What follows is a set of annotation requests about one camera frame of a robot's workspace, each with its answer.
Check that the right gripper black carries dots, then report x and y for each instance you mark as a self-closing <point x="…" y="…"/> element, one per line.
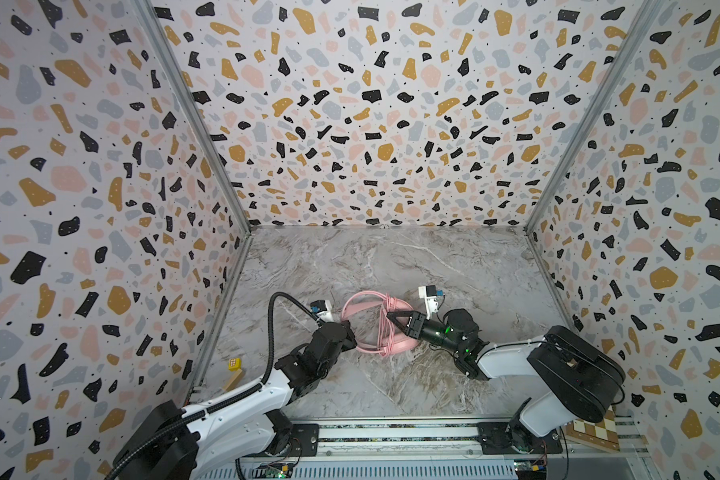
<point x="416" y="326"/>

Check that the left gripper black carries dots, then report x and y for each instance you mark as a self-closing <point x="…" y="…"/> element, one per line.
<point x="349" y="342"/>

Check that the pink headphones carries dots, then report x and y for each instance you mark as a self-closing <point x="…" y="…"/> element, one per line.
<point x="389" y="339"/>

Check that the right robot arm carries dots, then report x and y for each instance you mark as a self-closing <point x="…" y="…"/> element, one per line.
<point x="582" y="382"/>

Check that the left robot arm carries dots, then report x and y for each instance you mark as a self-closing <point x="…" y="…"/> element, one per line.
<point x="187" y="442"/>

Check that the yellow toy block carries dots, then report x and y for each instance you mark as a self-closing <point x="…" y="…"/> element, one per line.
<point x="234" y="364"/>

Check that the wooden block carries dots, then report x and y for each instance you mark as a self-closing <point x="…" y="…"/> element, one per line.
<point x="234" y="380"/>

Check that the left circuit board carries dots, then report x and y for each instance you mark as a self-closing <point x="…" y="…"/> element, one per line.
<point x="274" y="471"/>

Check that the circuit board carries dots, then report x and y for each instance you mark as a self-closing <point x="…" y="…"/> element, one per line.
<point x="274" y="471"/>
<point x="528" y="470"/>

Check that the right circuit board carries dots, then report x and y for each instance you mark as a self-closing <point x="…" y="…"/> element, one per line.
<point x="528" y="470"/>

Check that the wooden chessboard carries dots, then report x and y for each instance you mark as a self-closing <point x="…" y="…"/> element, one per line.
<point x="602" y="436"/>

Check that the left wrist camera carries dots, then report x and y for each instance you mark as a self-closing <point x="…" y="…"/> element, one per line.
<point x="322" y="311"/>

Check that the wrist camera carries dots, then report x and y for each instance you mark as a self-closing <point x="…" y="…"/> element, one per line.
<point x="433" y="299"/>
<point x="322" y="311"/>

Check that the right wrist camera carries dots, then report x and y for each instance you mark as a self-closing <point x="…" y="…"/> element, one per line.
<point x="433" y="299"/>

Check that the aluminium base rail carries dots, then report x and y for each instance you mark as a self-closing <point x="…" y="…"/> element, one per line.
<point x="453" y="437"/>

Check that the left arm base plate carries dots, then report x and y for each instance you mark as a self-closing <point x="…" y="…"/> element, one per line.
<point x="300" y="440"/>

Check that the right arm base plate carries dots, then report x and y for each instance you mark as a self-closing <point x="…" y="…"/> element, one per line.
<point x="502" y="438"/>

